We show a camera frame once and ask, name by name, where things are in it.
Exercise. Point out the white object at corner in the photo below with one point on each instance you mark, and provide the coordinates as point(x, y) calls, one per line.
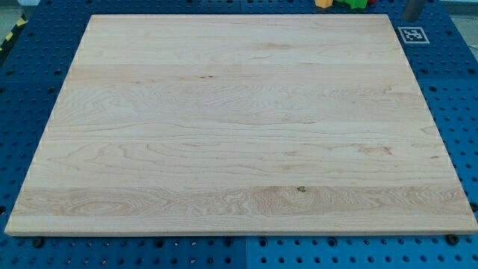
point(29, 2)

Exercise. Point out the green block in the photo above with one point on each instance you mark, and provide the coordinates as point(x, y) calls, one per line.
point(354, 4)

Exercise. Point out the yellow black hazard tape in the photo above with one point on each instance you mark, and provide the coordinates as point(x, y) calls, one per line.
point(14, 33)

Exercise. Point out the white fiducial marker tag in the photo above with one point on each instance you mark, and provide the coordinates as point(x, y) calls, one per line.
point(413, 35)

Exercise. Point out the yellow block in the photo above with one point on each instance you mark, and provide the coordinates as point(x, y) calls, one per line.
point(323, 3)

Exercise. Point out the grey cylindrical rod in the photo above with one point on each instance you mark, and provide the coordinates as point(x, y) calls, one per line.
point(412, 10)

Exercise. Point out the light wooden board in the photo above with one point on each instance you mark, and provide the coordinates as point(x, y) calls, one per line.
point(240, 125)

